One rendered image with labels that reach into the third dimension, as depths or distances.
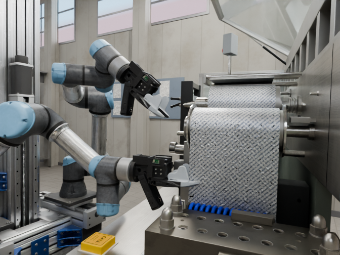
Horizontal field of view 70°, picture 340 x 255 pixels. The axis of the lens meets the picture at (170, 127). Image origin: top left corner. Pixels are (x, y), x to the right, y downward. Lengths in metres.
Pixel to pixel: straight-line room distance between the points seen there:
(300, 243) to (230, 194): 0.20
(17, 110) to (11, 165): 0.57
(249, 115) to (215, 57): 3.62
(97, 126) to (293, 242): 1.07
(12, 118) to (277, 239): 0.80
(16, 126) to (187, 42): 3.94
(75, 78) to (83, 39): 5.40
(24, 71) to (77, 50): 5.05
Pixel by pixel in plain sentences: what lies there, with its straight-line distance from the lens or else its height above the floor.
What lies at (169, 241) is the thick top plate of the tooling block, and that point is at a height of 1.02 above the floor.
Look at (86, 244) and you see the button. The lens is 0.78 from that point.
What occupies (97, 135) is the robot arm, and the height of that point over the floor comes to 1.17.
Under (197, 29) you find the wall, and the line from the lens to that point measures 4.56.
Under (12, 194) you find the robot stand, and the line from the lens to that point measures 1.44.
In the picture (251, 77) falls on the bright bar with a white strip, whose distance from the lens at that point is 0.99.
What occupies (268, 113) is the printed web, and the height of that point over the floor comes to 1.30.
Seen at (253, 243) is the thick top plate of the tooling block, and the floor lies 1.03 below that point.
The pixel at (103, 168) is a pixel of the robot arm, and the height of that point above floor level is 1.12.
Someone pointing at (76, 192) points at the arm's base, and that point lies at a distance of 1.50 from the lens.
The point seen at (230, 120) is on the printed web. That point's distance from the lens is 0.68.
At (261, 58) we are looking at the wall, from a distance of 4.07.
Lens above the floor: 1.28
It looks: 2 degrees down
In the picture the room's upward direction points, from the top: 1 degrees clockwise
